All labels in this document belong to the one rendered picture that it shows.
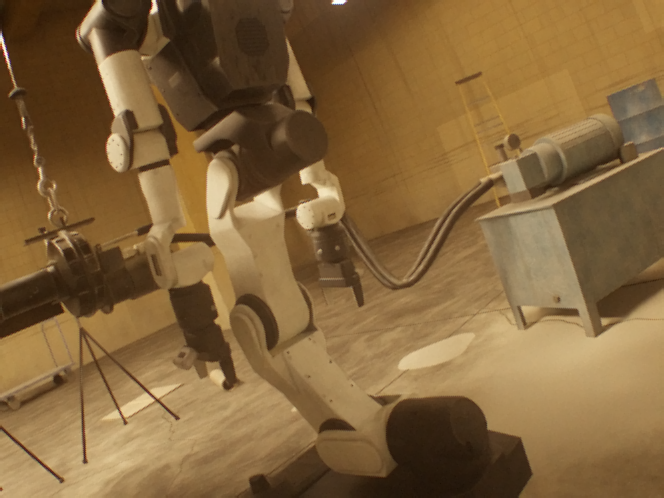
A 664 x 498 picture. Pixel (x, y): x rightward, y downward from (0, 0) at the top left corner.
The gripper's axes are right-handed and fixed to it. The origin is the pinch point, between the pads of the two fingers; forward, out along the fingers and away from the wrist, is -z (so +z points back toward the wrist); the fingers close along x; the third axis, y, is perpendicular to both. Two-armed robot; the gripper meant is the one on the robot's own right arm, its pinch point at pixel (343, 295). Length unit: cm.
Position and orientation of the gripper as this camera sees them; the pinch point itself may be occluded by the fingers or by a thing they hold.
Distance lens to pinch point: 146.7
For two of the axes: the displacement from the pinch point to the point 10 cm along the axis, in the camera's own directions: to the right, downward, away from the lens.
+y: -6.3, 3.0, -7.1
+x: -7.4, 0.4, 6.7
